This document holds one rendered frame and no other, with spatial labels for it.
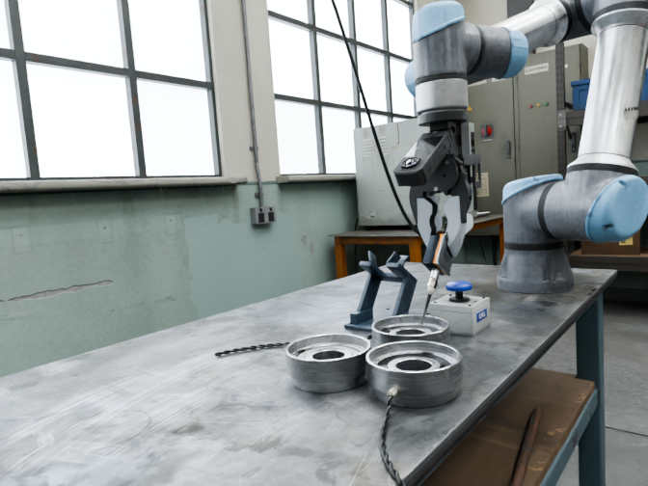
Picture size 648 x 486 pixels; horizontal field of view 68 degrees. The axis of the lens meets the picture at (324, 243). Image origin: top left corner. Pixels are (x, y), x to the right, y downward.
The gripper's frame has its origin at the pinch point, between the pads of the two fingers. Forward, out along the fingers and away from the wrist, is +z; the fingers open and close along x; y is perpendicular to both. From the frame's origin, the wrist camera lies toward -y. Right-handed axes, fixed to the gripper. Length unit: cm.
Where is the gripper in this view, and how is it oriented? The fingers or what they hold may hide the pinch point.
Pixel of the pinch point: (441, 248)
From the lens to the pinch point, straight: 75.1
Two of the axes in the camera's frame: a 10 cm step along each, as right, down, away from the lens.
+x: -7.4, -0.1, 6.7
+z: 0.7, 9.9, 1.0
